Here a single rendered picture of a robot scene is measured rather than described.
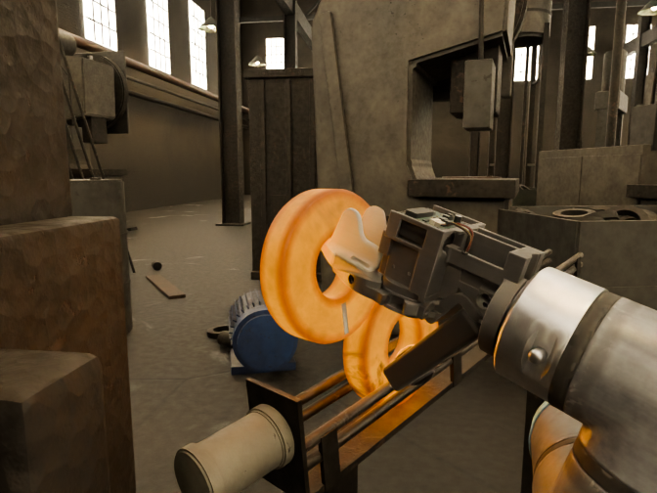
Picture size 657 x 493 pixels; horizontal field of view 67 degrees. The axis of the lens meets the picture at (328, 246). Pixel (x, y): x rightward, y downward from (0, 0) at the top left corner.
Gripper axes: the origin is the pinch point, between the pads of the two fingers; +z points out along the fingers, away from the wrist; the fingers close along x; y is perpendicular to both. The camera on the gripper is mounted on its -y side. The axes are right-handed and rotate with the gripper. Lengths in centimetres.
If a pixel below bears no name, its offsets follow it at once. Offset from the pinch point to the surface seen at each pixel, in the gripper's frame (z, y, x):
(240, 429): -4.9, -13.9, 12.4
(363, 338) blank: -4.4, -9.7, -3.8
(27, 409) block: -5.8, -3.6, 29.4
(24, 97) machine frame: 23.9, 8.6, 20.4
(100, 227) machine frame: 17.2, -2.8, 15.6
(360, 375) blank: -5.2, -13.8, -3.7
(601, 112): 209, 31, -819
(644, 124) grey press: 50, 21, -352
